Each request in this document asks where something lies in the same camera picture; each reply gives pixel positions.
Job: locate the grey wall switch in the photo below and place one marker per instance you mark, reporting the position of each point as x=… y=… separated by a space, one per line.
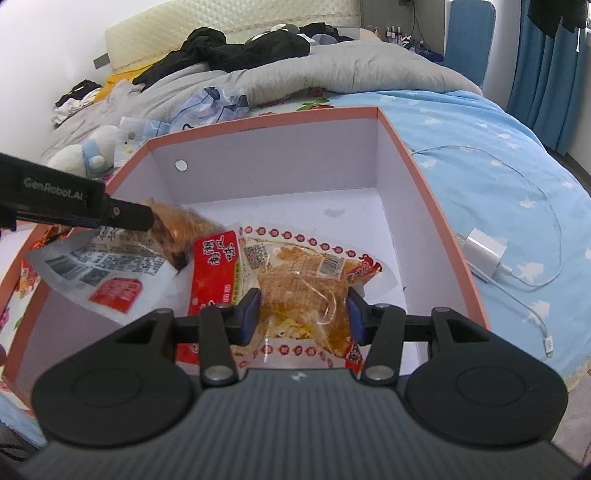
x=101 y=61

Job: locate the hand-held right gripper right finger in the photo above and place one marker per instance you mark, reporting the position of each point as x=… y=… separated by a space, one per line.
x=355 y=318

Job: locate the dark hanging clothes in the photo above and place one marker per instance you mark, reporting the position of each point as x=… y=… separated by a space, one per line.
x=558 y=14

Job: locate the blue printed bedsheet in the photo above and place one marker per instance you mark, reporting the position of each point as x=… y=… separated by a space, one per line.
x=461 y=134

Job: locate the black white cloth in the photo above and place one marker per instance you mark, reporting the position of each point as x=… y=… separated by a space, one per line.
x=277 y=32

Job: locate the row of small bottles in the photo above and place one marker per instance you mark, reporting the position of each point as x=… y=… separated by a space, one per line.
x=395 y=33

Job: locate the grey duvet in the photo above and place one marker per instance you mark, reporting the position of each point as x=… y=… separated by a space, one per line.
x=351 y=64

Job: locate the blue chair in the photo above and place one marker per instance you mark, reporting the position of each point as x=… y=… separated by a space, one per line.
x=468 y=41

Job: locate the pile of clothes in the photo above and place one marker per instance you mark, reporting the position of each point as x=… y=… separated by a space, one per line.
x=76 y=101

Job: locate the black clothing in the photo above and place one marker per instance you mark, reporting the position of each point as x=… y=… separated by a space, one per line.
x=240 y=50

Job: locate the white blue plush toy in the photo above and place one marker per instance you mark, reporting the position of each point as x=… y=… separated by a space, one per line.
x=99 y=145

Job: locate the white charger adapter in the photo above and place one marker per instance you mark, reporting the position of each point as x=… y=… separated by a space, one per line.
x=485 y=251

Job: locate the clear blue-printed plastic bag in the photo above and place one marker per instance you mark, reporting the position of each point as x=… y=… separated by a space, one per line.
x=207 y=106

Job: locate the clear red-bordered snack packet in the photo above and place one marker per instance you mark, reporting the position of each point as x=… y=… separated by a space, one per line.
x=300 y=286

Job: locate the clear brown snack packet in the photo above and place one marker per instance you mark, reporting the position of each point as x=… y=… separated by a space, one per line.
x=115 y=263

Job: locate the red snack packet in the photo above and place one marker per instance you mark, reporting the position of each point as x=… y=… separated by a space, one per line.
x=214 y=267

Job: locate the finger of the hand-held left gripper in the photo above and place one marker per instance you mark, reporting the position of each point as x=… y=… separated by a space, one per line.
x=134 y=216

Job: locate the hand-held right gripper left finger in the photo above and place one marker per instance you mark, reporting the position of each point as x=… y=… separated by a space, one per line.
x=250 y=318

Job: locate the blue curtain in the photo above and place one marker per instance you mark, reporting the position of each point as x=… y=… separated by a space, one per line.
x=549 y=83

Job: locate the yellow cloth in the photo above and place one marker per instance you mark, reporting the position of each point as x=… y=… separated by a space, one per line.
x=117 y=85

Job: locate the cream padded headboard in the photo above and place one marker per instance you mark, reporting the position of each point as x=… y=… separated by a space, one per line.
x=184 y=32

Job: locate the pink cardboard box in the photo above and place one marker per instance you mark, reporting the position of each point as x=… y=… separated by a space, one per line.
x=277 y=157

